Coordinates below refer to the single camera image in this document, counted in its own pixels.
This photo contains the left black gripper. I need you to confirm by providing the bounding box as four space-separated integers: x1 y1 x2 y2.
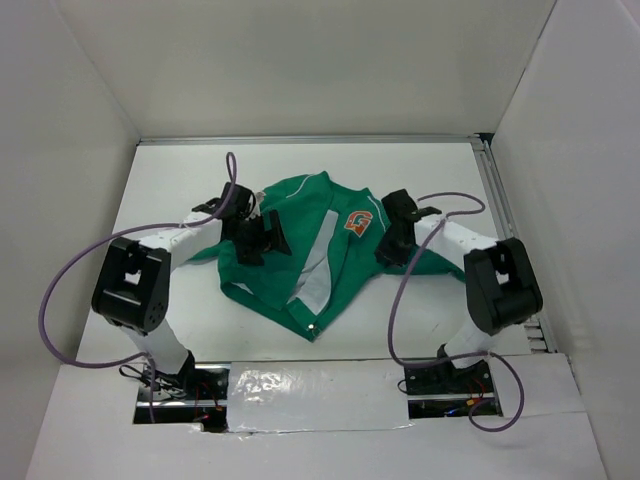
228 209 291 266

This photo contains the green jacket with white lining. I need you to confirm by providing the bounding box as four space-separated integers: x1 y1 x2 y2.
172 172 466 344

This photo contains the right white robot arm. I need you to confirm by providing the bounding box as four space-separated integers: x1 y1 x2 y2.
375 189 543 392

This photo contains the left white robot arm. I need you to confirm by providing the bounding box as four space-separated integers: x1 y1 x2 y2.
91 183 292 399

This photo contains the white taped cover plate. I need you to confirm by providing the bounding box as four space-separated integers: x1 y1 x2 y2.
227 360 411 433

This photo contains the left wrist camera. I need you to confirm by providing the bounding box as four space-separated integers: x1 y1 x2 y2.
249 191 266 218

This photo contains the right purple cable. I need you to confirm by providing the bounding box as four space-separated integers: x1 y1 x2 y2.
388 193 526 434

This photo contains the purple cable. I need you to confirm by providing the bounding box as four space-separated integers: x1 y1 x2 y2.
388 193 526 434
39 151 251 424

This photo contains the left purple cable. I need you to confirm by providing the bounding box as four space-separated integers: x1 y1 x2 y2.
39 151 251 424

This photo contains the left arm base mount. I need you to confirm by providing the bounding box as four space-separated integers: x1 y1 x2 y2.
119 364 230 432

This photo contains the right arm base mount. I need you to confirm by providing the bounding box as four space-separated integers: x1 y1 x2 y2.
397 358 501 420

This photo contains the aluminium frame rail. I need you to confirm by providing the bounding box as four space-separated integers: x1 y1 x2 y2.
471 133 557 353

